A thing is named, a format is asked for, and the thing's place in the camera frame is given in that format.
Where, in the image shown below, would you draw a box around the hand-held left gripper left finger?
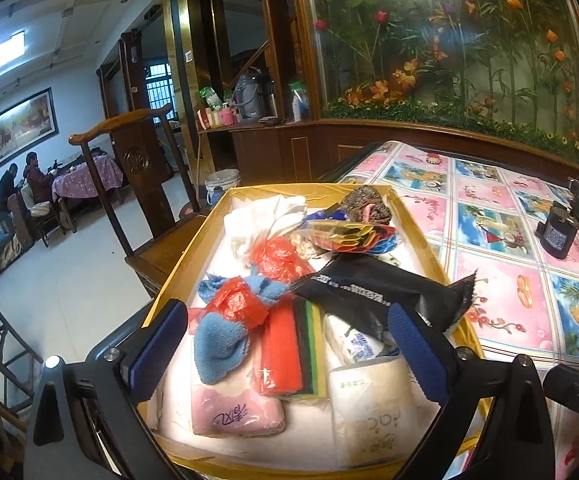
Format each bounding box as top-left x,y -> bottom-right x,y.
24,299 -> 190,480

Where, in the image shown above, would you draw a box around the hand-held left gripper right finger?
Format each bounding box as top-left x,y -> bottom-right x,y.
387,302 -> 556,480

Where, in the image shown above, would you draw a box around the blue towel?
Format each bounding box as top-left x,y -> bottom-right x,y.
193,265 -> 296,387

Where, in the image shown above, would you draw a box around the white tissue pack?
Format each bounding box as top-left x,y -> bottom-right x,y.
329,357 -> 443,469

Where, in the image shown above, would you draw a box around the black wet wipes pack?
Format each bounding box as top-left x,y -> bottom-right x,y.
292,255 -> 479,347

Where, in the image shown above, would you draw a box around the red plastic bag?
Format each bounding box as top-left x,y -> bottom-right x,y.
252,237 -> 311,285
188,277 -> 271,337

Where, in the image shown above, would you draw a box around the pink tissue pack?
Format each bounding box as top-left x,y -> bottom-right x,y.
190,385 -> 288,438

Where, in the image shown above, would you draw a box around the red green cloth stack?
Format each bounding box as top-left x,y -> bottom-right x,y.
252,296 -> 331,403

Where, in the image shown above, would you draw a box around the yellow striped clear packet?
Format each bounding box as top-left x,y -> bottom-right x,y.
294,217 -> 399,257

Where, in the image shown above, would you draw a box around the white cloth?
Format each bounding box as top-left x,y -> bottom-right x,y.
224,209 -> 281,267
264,194 -> 311,237

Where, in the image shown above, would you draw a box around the yellow cardboard box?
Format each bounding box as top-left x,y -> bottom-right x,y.
136,182 -> 496,480

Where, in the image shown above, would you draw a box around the printed tablecloth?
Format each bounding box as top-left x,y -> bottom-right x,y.
319,141 -> 579,480

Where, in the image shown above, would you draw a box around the black motor with shaft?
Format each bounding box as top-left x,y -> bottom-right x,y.
535,200 -> 579,262

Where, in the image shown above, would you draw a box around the brown knitted scrunchie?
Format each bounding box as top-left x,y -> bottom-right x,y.
342,186 -> 396,224

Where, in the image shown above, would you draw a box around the white bucket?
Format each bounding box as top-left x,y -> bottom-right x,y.
204,169 -> 243,207

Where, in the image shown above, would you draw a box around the dining table with floral cloth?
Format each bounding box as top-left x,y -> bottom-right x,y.
52,155 -> 125,212

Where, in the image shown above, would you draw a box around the wooden cabinet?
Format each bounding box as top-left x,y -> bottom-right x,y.
196,117 -> 579,197

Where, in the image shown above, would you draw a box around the pink containers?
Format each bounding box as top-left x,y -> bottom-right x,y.
198,105 -> 236,129

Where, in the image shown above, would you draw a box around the barred window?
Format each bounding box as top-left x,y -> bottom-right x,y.
143,62 -> 176,112

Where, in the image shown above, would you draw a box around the grey thermos kettle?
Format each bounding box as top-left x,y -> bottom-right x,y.
232,74 -> 276,122

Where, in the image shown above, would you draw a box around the green white bag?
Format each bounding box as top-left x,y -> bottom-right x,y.
289,80 -> 311,122

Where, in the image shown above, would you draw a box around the gold framed wooden pillar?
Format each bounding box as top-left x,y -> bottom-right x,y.
162,0 -> 231,182

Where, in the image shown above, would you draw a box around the artificial flower glass display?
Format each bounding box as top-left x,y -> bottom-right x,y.
299,0 -> 579,162

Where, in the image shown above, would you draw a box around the framed wall painting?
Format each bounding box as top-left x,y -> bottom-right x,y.
0,87 -> 59,179

